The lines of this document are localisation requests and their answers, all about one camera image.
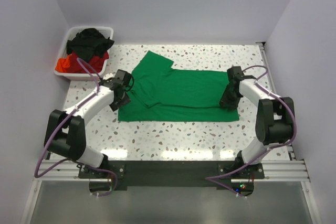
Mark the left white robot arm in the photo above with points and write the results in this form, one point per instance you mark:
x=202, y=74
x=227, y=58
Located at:
x=66, y=130

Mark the red t shirt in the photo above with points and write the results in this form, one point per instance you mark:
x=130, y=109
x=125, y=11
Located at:
x=71, y=65

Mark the green t shirt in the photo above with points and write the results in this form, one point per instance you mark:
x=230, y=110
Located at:
x=162, y=93

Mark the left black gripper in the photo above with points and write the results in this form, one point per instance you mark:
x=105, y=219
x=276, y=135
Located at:
x=125, y=100

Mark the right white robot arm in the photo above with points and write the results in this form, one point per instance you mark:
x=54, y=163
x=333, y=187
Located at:
x=275, y=124

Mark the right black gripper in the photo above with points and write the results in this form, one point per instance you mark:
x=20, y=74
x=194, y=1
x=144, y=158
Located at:
x=232, y=105

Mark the black t shirt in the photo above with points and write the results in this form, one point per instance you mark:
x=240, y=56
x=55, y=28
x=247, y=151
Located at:
x=88, y=43

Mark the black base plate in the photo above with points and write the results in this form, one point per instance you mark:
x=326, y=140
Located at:
x=155, y=174

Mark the orange t shirt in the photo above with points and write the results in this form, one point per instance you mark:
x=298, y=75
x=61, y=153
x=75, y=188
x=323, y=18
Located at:
x=63, y=65

